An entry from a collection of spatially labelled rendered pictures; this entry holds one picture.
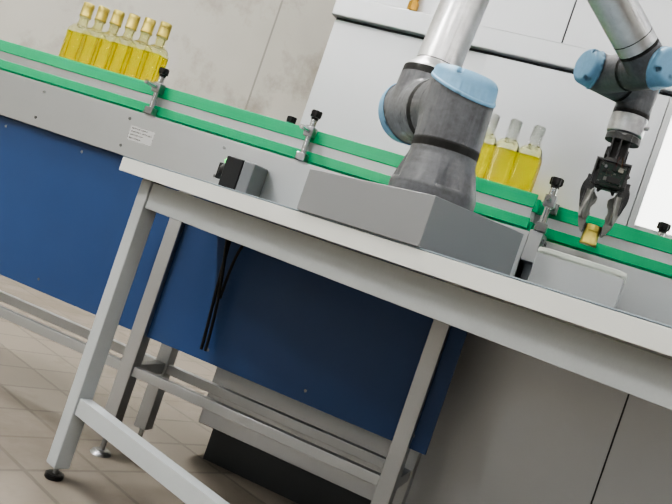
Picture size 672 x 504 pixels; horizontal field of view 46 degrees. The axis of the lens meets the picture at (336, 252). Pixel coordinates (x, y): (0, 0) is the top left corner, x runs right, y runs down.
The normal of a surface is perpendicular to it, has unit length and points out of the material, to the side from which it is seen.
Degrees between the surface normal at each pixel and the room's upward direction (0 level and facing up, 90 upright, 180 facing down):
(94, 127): 90
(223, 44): 90
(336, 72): 90
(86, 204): 90
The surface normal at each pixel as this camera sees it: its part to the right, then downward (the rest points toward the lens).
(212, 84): 0.69, 0.24
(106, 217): -0.33, -0.11
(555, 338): -0.64, -0.22
